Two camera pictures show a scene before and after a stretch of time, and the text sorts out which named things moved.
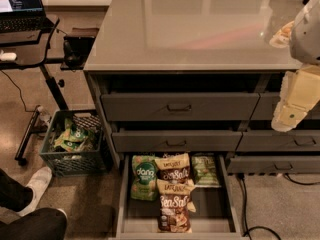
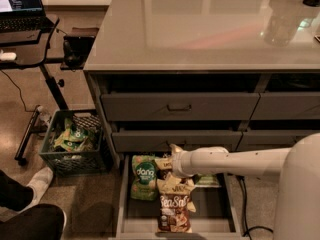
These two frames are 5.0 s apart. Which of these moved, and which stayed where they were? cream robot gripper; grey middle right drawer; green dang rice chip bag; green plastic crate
Moved: cream robot gripper
Stayed: grey middle right drawer; green dang rice chip bag; green plastic crate
